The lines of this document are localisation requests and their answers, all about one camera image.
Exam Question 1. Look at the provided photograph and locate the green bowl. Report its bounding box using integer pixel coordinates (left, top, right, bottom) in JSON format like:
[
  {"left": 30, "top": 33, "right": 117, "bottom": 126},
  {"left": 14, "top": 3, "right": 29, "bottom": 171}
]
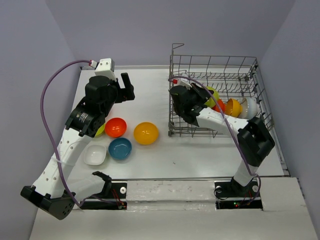
[
  {"left": 94, "top": 123, "right": 105, "bottom": 137},
  {"left": 205, "top": 86, "right": 220, "bottom": 108}
]

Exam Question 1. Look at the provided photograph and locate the orange bowl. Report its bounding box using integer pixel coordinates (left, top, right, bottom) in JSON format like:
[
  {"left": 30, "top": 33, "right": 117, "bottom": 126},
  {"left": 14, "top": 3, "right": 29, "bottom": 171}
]
[
  {"left": 212, "top": 99, "right": 226, "bottom": 113},
  {"left": 104, "top": 117, "right": 127, "bottom": 138}
]

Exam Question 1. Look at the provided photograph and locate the large yellow bowl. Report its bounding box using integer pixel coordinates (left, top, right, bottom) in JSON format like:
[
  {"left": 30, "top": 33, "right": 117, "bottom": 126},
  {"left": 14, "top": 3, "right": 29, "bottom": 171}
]
[{"left": 133, "top": 122, "right": 159, "bottom": 145}]

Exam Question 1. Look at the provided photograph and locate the small yellow bowl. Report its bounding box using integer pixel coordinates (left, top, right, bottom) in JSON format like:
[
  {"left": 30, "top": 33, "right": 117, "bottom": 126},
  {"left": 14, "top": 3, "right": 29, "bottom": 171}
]
[{"left": 225, "top": 98, "right": 243, "bottom": 118}]

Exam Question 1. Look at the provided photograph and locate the white round bowl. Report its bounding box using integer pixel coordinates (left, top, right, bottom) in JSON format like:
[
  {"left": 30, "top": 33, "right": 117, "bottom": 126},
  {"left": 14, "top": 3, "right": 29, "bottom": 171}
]
[{"left": 239, "top": 97, "right": 258, "bottom": 120}]

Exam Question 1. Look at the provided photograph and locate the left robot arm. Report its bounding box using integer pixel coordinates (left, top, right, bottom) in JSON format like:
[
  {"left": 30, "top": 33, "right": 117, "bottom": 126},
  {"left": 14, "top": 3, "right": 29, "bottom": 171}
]
[{"left": 20, "top": 72, "right": 135, "bottom": 220}]

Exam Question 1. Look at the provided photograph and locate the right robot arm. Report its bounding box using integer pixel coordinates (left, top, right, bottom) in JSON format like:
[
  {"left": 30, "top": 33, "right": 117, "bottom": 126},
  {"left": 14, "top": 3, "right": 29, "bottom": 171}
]
[{"left": 169, "top": 84, "right": 275, "bottom": 197}]

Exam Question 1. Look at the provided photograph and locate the blue bowl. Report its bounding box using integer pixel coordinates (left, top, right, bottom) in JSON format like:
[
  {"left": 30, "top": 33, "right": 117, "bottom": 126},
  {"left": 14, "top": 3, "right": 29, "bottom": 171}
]
[{"left": 108, "top": 137, "right": 133, "bottom": 160}]

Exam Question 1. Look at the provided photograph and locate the white square bowl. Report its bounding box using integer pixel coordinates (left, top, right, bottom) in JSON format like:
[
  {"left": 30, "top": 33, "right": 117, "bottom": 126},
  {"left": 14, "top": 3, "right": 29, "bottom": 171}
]
[{"left": 83, "top": 145, "right": 107, "bottom": 166}]

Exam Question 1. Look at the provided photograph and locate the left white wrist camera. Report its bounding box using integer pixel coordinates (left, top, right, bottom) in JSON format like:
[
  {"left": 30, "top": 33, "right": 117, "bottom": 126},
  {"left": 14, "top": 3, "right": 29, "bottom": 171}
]
[{"left": 89, "top": 58, "right": 117, "bottom": 81}]

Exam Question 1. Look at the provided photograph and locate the grey wire dish rack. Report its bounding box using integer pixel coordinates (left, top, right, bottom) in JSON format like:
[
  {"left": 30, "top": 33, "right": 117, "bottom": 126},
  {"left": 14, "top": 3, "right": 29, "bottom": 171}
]
[{"left": 167, "top": 43, "right": 274, "bottom": 138}]

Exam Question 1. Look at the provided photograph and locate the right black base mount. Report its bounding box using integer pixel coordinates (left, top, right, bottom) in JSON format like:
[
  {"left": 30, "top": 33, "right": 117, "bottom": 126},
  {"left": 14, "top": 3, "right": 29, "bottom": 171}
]
[{"left": 213, "top": 176, "right": 263, "bottom": 210}]

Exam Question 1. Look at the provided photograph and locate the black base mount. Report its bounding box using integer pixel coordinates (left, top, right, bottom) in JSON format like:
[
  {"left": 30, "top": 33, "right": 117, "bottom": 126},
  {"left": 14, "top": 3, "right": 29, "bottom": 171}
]
[
  {"left": 80, "top": 171, "right": 127, "bottom": 210},
  {"left": 213, "top": 176, "right": 263, "bottom": 210}
]

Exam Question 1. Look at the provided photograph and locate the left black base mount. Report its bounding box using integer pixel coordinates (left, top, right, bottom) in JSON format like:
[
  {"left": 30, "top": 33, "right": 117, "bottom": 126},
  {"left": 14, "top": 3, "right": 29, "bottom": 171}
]
[{"left": 80, "top": 171, "right": 127, "bottom": 210}]

